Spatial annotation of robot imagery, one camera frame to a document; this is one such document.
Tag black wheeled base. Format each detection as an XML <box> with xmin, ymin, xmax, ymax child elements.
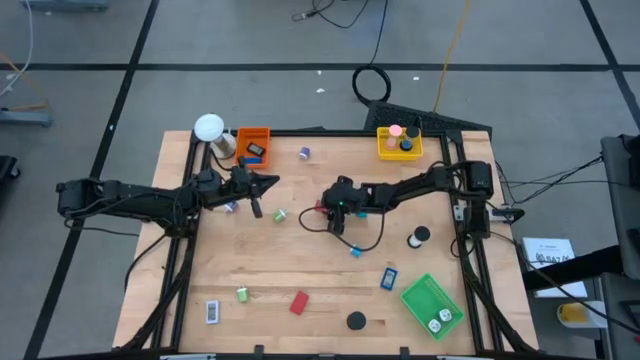
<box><xmin>0</xmin><ymin>155</ymin><xmax>22</xmax><ymax>195</ymax></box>

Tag orange floor cable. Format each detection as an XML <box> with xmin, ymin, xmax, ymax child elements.
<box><xmin>0</xmin><ymin>52</ymin><xmax>51</xmax><ymax>112</ymax></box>

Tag white flood light bulb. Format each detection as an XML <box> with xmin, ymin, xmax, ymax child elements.
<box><xmin>193</xmin><ymin>113</ymin><xmax>238</xmax><ymax>161</ymax></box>

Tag black cable with plug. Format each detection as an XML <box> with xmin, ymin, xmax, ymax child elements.
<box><xmin>291</xmin><ymin>0</ymin><xmax>371</xmax><ymax>30</ymax></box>

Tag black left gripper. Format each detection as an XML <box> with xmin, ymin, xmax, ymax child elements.
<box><xmin>219</xmin><ymin>155</ymin><xmax>280</xmax><ymax>220</ymax></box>

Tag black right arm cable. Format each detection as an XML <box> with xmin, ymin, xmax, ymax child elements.
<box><xmin>297</xmin><ymin>206</ymin><xmax>387</xmax><ymax>253</ymax></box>

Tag black aluminium table frame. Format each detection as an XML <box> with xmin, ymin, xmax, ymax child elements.
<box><xmin>113</xmin><ymin>128</ymin><xmax>539</xmax><ymax>360</ymax></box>

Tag black flat bar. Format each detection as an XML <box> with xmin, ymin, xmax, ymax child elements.
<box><xmin>522</xmin><ymin>244</ymin><xmax>626</xmax><ymax>292</ymax></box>

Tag thick yellow cable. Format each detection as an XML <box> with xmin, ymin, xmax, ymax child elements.
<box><xmin>432</xmin><ymin>0</ymin><xmax>472</xmax><ymax>113</ymax></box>

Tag yellow plastic basket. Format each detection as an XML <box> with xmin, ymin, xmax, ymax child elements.
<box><xmin>375</xmin><ymin>125</ymin><xmax>425</xmax><ymax>162</ymax></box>

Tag white roll yellow label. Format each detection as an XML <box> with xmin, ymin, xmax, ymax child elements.
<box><xmin>556</xmin><ymin>301</ymin><xmax>609</xmax><ymax>330</ymax></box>

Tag black hourglass white sand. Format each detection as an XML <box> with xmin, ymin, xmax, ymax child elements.
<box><xmin>406</xmin><ymin>225</ymin><xmax>432</xmax><ymax>250</ymax></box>

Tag black coiled power cable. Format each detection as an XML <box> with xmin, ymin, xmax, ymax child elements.
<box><xmin>351</xmin><ymin>0</ymin><xmax>392</xmax><ymax>106</ymax></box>

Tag black hourglass blue sand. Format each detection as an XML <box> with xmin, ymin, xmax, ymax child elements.
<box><xmin>398</xmin><ymin>124</ymin><xmax>422</xmax><ymax>153</ymax></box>

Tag grey floor stand foot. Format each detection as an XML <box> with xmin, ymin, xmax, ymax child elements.
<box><xmin>19</xmin><ymin>0</ymin><xmax>110</xmax><ymax>12</ymax></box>
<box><xmin>0</xmin><ymin>108</ymin><xmax>54</xmax><ymax>129</ymax></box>

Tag white floor cable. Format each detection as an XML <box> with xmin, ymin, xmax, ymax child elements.
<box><xmin>0</xmin><ymin>0</ymin><xmax>35</xmax><ymax>99</ymax></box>

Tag red rectangular plastic box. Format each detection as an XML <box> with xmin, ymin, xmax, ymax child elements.
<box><xmin>288</xmin><ymin>290</ymin><xmax>310</xmax><ymax>317</ymax></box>

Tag white paper label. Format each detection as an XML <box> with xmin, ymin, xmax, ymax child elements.
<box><xmin>521</xmin><ymin>236</ymin><xmax>591</xmax><ymax>300</ymax></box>

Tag orange plastic basket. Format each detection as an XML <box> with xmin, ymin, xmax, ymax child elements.
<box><xmin>233</xmin><ymin>126</ymin><xmax>272</xmax><ymax>170</ymax></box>

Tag grey metal cabinet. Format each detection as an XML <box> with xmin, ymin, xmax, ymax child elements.
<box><xmin>597</xmin><ymin>272</ymin><xmax>640</xmax><ymax>360</ymax></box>
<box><xmin>599</xmin><ymin>133</ymin><xmax>640</xmax><ymax>266</ymax></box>

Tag pink hourglass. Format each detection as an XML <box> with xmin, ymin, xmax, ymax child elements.
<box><xmin>385</xmin><ymin>123</ymin><xmax>404</xmax><ymax>151</ymax></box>

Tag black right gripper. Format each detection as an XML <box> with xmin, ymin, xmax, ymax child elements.
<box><xmin>314</xmin><ymin>174</ymin><xmax>372</xmax><ymax>236</ymax></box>

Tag black perforated panel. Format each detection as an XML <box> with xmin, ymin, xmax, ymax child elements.
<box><xmin>363</xmin><ymin>99</ymin><xmax>494</xmax><ymax>135</ymax></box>

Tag green plastic basket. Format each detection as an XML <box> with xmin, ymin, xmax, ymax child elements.
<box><xmin>399</xmin><ymin>272</ymin><xmax>466</xmax><ymax>343</ymax></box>

